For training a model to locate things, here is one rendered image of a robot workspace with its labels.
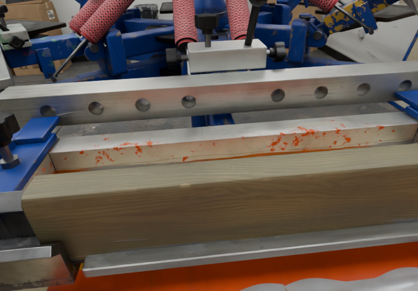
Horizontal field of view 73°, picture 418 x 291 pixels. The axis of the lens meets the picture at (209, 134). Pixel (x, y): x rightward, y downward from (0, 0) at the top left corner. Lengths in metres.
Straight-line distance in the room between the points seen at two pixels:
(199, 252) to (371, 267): 0.16
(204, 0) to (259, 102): 0.57
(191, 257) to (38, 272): 0.12
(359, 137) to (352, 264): 0.20
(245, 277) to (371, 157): 0.15
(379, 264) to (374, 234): 0.04
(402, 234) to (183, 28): 0.52
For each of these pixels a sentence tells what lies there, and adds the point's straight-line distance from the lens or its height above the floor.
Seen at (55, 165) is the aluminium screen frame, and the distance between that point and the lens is 0.43.
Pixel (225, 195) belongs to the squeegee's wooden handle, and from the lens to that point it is 0.21.
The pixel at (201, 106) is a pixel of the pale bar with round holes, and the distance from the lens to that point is 0.43.
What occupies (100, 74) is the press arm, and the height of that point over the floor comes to 0.93.
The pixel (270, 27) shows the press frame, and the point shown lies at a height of 1.02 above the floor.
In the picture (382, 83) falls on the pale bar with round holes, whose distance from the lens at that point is 0.52.
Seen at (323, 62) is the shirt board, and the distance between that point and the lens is 0.93.
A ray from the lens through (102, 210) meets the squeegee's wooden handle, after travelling 0.22.
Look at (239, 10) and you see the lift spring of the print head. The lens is 0.68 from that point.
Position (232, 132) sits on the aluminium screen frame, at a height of 0.99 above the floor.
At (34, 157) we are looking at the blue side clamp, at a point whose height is 1.00.
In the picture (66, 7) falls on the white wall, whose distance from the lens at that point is 4.58.
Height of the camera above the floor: 1.19
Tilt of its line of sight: 31 degrees down
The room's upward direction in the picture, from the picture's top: 2 degrees counter-clockwise
